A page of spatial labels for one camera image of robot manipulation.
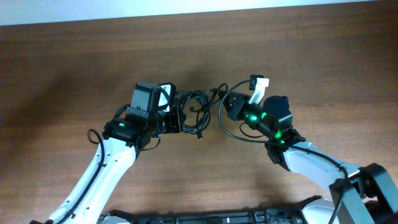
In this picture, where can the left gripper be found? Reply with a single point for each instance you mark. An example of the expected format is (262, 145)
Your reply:
(176, 119)

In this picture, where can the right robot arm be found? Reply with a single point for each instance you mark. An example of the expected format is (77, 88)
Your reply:
(360, 194)

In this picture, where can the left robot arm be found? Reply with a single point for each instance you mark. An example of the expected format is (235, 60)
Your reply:
(150, 113)

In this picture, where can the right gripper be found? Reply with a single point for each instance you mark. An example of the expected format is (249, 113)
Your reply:
(237, 109)

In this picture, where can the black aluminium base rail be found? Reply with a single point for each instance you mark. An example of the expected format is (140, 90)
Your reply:
(257, 215)

